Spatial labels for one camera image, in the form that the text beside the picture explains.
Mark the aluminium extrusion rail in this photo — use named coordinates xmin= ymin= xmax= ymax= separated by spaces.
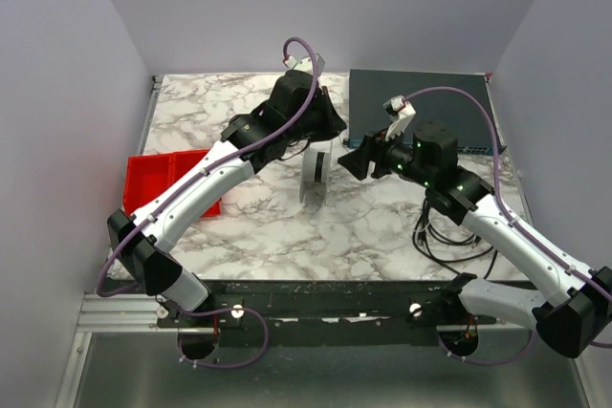
xmin=76 ymin=294 xmax=158 ymax=333

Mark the black coiled cable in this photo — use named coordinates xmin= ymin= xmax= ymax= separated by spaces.
xmin=412 ymin=192 xmax=501 ymax=281

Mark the blue network switch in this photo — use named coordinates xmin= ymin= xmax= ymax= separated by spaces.
xmin=343 ymin=69 xmax=493 ymax=156

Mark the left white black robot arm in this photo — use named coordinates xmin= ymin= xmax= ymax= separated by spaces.
xmin=107 ymin=70 xmax=346 ymax=311

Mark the thin white cable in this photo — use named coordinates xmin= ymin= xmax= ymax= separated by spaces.
xmin=334 ymin=135 xmax=355 ymax=165

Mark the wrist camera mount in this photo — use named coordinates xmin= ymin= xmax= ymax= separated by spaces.
xmin=283 ymin=54 xmax=325 ymax=76
xmin=383 ymin=96 xmax=416 ymax=140

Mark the white cable spool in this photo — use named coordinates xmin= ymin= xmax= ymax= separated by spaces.
xmin=299 ymin=140 xmax=332 ymax=205

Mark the red plastic bin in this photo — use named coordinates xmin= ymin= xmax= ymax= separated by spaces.
xmin=122 ymin=149 xmax=208 ymax=214

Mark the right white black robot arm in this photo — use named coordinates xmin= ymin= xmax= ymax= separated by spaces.
xmin=338 ymin=121 xmax=611 ymax=358

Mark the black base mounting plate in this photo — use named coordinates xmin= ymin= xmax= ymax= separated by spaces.
xmin=150 ymin=274 xmax=500 ymax=356

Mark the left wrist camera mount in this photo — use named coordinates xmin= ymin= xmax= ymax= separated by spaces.
xmin=283 ymin=54 xmax=325 ymax=76

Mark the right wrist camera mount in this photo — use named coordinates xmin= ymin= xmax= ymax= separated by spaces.
xmin=383 ymin=96 xmax=416 ymax=140

